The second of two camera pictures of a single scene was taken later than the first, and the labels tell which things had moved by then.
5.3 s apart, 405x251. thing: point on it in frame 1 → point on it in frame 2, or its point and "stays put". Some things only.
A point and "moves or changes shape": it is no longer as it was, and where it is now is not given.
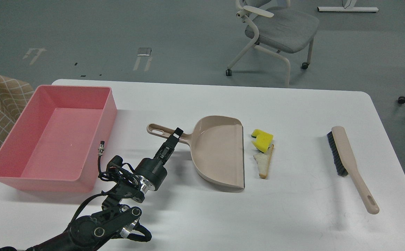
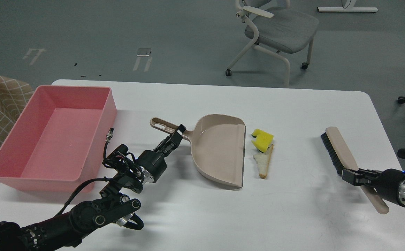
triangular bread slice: x=262 y=160 stays put
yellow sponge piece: x=263 y=141 stays put
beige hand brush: x=345 y=164 moves or changes shape
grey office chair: x=287 y=30 stays put
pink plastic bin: x=54 y=146 stays put
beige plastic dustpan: x=217 y=145 moves or changes shape
